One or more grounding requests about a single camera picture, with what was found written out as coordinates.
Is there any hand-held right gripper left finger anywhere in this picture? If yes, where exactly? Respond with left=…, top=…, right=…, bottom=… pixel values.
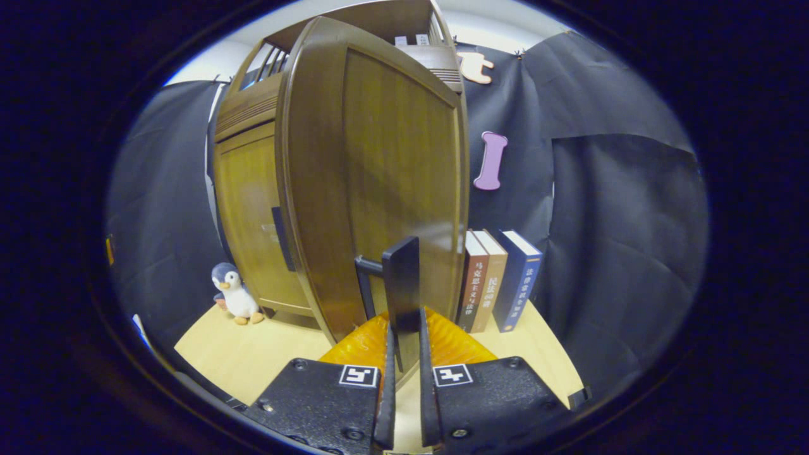
left=243, top=310, right=398, bottom=452

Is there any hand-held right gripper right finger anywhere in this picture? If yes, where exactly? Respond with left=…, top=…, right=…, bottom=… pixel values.
left=417, top=306, right=592, bottom=454

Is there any wooden cabinet door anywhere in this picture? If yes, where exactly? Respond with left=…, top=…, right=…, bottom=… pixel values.
left=214, top=123, right=313, bottom=317
left=276, top=16, right=470, bottom=380

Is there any wooden double-door shoe cabinet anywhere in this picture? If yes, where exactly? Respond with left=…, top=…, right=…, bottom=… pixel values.
left=212, top=0, right=468, bottom=320

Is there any brown book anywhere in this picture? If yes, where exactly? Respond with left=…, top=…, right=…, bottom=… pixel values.
left=456, top=229, right=490, bottom=334

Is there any tan book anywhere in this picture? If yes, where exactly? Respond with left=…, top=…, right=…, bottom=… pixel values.
left=471, top=229, right=509, bottom=334

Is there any dark blue book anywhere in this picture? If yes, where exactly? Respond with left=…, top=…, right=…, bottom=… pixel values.
left=492, top=229, right=544, bottom=334

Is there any penguin plush toy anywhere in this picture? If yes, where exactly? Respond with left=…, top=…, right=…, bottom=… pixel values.
left=210, top=262, right=265, bottom=326

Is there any black backdrop cloth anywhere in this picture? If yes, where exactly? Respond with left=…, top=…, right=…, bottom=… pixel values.
left=104, top=30, right=710, bottom=405

